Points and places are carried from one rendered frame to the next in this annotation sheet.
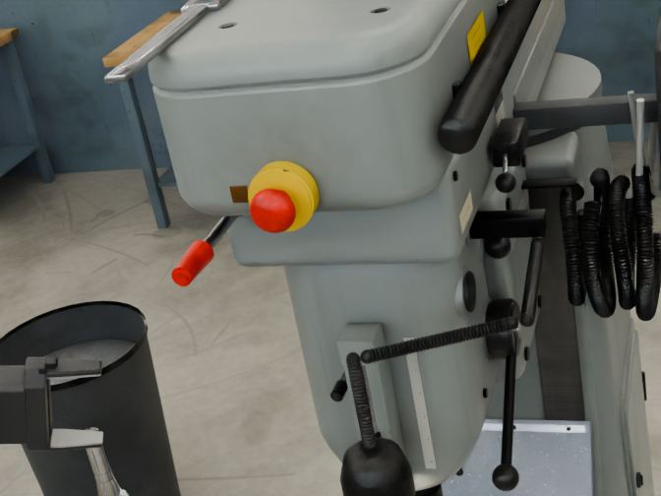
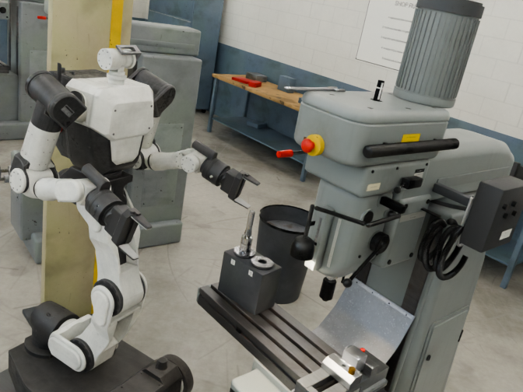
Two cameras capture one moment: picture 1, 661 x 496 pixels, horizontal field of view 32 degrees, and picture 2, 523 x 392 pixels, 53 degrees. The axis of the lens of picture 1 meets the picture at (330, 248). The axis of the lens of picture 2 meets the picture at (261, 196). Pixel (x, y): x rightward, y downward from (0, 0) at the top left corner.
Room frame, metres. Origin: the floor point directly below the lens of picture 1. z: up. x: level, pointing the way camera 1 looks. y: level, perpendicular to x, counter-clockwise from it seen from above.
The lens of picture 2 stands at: (-0.43, -0.45, 2.13)
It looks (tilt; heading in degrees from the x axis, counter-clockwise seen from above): 21 degrees down; 24
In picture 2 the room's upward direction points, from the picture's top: 11 degrees clockwise
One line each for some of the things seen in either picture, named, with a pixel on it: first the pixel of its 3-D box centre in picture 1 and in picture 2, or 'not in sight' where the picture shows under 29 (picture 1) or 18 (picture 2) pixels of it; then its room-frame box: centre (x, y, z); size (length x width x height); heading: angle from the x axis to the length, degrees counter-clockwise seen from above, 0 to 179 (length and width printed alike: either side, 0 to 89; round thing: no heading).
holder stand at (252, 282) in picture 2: not in sight; (249, 277); (1.29, 0.32, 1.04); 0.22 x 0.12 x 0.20; 76
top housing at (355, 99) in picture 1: (349, 51); (372, 125); (1.14, -0.06, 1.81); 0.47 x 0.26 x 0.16; 158
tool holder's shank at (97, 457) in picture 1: (100, 465); (250, 223); (1.30, 0.37, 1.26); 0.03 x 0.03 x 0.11
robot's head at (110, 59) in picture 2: not in sight; (116, 62); (0.89, 0.75, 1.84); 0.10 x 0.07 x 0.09; 177
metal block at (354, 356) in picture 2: not in sight; (353, 359); (1.06, -0.21, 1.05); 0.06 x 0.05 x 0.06; 70
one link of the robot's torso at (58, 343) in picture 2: not in sight; (84, 342); (0.90, 0.82, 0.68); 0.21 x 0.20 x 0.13; 87
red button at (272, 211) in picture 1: (274, 208); (308, 145); (0.89, 0.04, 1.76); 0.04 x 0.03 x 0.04; 68
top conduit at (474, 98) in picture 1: (495, 52); (414, 146); (1.11, -0.20, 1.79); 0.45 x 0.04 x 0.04; 158
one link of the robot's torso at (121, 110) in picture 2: not in sight; (100, 117); (0.90, 0.81, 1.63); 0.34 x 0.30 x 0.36; 177
